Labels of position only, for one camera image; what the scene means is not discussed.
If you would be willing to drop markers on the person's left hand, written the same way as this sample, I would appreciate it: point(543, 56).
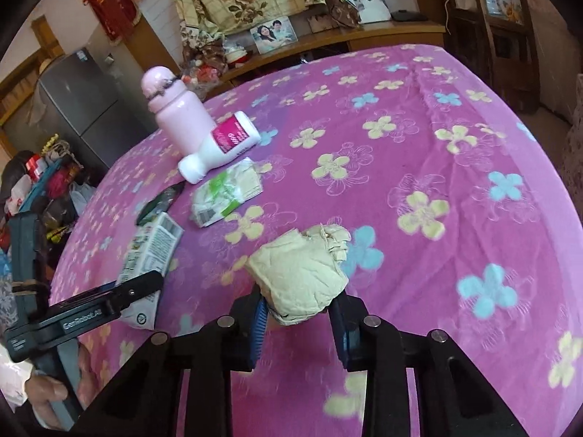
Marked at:
point(45, 389)

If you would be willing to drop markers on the wooden chair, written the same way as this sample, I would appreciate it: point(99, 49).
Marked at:
point(514, 54)

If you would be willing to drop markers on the crumpled green and white packet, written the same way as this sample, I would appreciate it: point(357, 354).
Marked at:
point(223, 191)

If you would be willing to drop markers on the clear plastic bag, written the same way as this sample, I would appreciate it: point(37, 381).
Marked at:
point(205, 77)

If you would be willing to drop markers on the white bottle with pink label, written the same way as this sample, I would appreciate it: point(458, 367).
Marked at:
point(227, 139)

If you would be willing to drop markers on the pink floral tablecloth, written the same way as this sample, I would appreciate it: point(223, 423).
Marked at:
point(410, 145)

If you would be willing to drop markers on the dark wrapper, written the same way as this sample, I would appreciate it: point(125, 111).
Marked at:
point(157, 205)

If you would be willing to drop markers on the white drink carton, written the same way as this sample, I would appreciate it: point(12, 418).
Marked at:
point(150, 246)

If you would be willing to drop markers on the framed couple photo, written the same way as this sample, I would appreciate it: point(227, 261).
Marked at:
point(273, 34)

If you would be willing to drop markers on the red wall hanging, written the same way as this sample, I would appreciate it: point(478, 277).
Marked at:
point(111, 0)

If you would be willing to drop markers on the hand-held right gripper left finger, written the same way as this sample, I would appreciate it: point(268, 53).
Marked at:
point(259, 327)

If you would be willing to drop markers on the white photo print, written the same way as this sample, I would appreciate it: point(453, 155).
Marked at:
point(369, 4)

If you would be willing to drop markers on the wooden cabinet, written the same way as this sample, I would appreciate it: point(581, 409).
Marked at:
point(387, 38)

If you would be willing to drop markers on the flat black device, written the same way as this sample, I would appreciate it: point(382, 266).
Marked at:
point(410, 15)

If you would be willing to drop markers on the flower picture in rack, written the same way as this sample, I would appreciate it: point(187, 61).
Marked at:
point(503, 2)

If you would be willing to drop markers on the pile of colourful bags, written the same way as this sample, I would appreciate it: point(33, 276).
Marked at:
point(50, 182)

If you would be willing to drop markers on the grey refrigerator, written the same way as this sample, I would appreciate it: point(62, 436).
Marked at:
point(86, 104)

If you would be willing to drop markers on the red and white bowl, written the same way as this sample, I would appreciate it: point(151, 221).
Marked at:
point(237, 53)

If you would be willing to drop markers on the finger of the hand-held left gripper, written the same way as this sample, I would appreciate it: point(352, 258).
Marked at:
point(136, 289)

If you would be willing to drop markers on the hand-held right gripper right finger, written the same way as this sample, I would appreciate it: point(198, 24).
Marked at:
point(344, 341)

